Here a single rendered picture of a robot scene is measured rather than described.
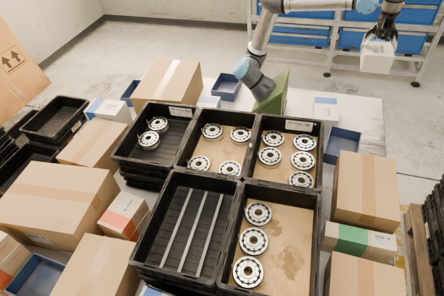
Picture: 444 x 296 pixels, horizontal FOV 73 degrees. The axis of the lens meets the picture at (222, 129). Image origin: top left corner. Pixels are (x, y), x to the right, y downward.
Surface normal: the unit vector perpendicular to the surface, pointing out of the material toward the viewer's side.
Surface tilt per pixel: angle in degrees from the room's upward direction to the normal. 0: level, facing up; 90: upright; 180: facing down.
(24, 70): 74
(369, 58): 90
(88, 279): 0
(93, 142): 0
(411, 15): 90
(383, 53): 1
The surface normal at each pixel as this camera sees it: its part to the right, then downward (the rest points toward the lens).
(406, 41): -0.31, 0.68
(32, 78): 0.87, -0.04
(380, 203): -0.08, -0.71
